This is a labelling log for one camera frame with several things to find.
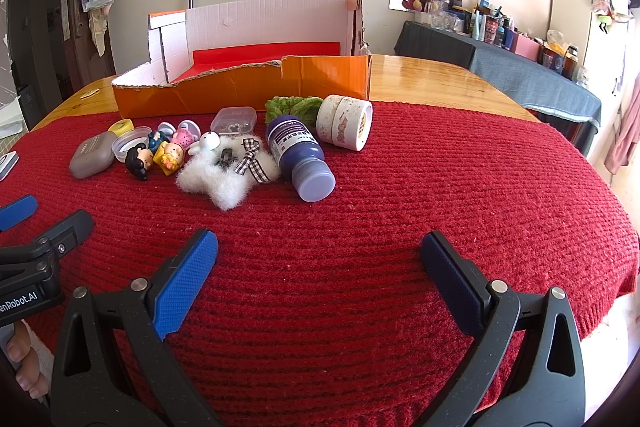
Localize green hanging plush toy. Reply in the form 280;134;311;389
594;0;628;34

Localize black-haired figurine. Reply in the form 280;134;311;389
124;145;153;181

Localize person's left hand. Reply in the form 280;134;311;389
0;322;54;403

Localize white cardboard box red base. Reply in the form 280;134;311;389
111;0;373;120

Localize blue capsule figurine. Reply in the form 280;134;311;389
146;122;176;152

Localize glass mug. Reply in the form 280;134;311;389
430;11;463;32

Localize clear round plastic lid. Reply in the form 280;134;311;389
111;126;153;164

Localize grey cloth covered side table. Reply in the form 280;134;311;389
394;21;603;158

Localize white square device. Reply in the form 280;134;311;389
0;150;20;182

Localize green scrunchie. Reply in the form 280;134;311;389
265;96;325;124

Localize small clear plastic box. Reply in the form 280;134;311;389
210;107;258;136

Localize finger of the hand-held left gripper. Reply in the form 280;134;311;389
0;195;40;233
34;209;96;259

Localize row of cosmetic bottles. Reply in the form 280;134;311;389
425;0;593;88

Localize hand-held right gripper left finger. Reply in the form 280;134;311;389
50;228;226;427

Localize pink hanging cloth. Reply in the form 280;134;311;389
604;77;640;175

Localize purple bottle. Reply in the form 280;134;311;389
265;114;337;202

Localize white round jar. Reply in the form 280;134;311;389
316;94;374;152

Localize white fluffy star hair clip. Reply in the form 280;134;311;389
175;134;281;211

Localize grey eyeshadow case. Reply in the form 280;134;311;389
69;132;117;180

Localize red knit blanket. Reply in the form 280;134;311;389
0;99;640;427

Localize pink box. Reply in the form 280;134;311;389
515;32;544;61

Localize pink capsule figurine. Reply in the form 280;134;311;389
171;119;201;151

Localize white bunny figurine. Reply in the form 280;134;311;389
187;132;218;156

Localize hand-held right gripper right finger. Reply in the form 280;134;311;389
420;231;587;427

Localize yellow figurine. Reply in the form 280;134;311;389
152;142;187;178

